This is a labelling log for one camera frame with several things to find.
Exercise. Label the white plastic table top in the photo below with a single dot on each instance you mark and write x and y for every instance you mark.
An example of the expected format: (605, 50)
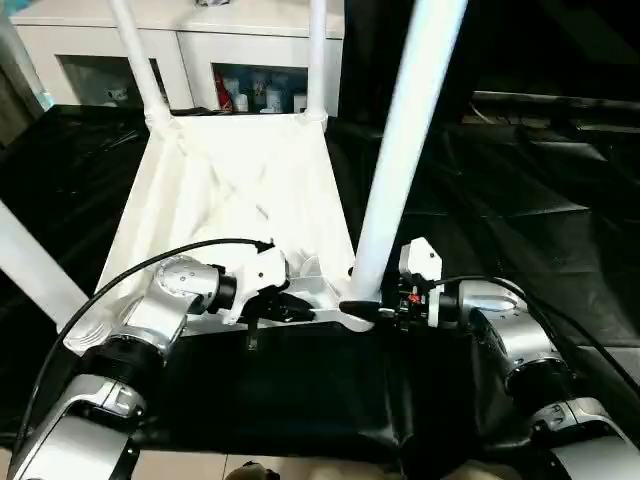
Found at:
(230, 180)

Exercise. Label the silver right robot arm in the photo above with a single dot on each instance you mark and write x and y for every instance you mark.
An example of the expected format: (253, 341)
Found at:
(510, 330)

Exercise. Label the black table mat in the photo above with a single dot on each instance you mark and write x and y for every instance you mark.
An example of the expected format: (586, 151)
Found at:
(300, 400)

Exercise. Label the black left robot foot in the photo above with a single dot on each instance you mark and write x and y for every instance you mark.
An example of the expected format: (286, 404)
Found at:
(252, 471)

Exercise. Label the white glass door cabinet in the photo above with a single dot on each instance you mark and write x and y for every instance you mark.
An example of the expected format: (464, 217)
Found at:
(190, 40)

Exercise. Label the grey curtain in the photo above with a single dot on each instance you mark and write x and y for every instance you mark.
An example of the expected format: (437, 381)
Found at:
(15, 80)

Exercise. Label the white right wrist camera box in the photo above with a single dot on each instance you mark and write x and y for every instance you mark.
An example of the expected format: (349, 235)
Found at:
(420, 258)

